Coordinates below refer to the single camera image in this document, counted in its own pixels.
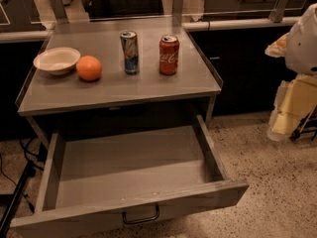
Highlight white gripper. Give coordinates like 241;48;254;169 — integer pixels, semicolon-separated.
264;3;317;141

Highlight white horizontal rail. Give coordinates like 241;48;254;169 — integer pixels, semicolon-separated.
182;17;299;32

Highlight black stand leg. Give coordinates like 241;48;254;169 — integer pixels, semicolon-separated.
0;162;36;238

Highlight white bowl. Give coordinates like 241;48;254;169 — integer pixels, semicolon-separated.
33;48;81;75

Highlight red cola can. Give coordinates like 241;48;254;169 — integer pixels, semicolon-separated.
159;35;179;75

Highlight black drawer handle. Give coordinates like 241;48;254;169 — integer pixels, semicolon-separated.
122;205;160;225

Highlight grey open drawer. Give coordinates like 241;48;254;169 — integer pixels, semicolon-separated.
11;117;248;238

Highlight wheeled cart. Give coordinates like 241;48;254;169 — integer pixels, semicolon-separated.
291;106;317;140

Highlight blue silver drink can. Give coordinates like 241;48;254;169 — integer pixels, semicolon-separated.
120;31;139;75

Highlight black cables on floor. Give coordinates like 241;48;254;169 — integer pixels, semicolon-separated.
0;137;46;213

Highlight orange fruit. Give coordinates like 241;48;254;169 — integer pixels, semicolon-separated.
76;56;102;81

